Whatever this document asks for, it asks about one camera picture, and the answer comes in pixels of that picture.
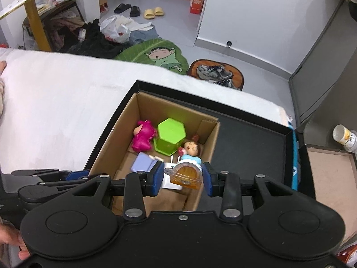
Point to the white charger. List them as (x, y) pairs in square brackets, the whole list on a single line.
[(168, 184)]

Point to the brown cardboard box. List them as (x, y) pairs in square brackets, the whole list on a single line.
[(117, 145)]

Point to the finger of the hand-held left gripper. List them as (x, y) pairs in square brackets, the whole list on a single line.
[(78, 175), (55, 188)]

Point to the grey sneaker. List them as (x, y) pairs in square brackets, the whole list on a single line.
[(213, 72), (223, 83)]

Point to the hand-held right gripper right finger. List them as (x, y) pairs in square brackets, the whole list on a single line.
[(209, 183)]

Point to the green hexagonal box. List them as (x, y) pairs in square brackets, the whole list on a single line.
[(168, 134)]

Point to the black slipper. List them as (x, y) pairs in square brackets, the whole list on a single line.
[(122, 8), (134, 11)]

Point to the pile of pink clothes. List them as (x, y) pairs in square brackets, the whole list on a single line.
[(60, 33)]

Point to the black door stopper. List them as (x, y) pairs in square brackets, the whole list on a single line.
[(229, 43)]

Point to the pink bear toy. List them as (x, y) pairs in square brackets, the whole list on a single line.
[(143, 138)]

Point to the plastic cup with yellow print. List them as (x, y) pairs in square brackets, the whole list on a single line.
[(344, 136)]

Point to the black tray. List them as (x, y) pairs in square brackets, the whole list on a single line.
[(251, 145)]

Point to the orange cardboard box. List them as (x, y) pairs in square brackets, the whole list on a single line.
[(196, 4)]

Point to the white plastic bag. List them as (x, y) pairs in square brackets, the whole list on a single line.
[(114, 29)]

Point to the girl figurine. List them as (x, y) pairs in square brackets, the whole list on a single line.
[(191, 148)]

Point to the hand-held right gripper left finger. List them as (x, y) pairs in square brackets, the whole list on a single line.
[(156, 181)]

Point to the blue printed towel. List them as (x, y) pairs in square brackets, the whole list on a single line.
[(295, 159)]

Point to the green leaf floor mat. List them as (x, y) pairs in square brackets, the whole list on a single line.
[(139, 50)]

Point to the grey sneakers on mat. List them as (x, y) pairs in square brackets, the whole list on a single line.
[(238, 78)]

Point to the person's left hand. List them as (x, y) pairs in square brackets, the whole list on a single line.
[(11, 236)]

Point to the grey jeans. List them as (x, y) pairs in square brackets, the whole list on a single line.
[(142, 35)]

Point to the red patterned packaging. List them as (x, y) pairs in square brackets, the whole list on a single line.
[(348, 256)]

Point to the yellow wooden table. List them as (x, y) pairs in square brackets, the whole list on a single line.
[(36, 25)]

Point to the blue figurine with orange base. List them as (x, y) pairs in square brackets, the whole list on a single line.
[(187, 177)]

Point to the pile of black clothes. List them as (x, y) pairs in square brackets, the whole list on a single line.
[(94, 44)]

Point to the yellow slipper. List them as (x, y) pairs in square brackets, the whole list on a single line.
[(148, 14), (158, 11)]

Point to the purple charger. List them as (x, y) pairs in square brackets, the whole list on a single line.
[(142, 162)]

